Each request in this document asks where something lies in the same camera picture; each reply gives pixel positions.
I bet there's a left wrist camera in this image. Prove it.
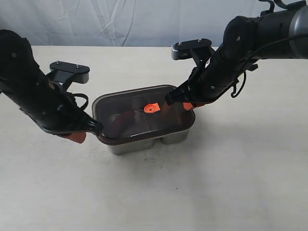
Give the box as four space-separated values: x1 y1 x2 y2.
47 61 90 91

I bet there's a stainless steel lunch box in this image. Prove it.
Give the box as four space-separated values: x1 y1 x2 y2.
92 84 196 155

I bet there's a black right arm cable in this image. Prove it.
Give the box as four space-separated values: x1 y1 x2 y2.
230 0 308 99

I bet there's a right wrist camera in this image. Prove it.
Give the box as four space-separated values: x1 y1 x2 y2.
171 38 215 65

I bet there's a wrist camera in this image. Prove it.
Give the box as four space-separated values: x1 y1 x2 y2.
171 38 215 65
47 61 90 91

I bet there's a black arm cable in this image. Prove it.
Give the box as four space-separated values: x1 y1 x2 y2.
230 0 308 99
69 93 89 113

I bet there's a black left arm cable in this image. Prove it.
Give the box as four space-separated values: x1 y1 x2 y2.
69 93 89 113

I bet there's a dark lid with orange seal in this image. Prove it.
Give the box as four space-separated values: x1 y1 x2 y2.
92 84 196 145

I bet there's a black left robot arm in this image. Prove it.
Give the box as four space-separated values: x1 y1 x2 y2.
0 30 103 138

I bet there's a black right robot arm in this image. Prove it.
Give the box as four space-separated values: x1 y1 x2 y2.
165 0 308 110

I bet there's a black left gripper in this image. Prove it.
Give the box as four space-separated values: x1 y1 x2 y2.
40 93 103 144

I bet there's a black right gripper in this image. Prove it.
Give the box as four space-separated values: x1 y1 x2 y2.
165 68 231 111

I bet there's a blue-grey backdrop cloth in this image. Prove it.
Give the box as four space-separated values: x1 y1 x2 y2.
0 0 269 47

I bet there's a red toy sausage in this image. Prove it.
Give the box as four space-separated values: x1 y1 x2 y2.
112 110 136 130

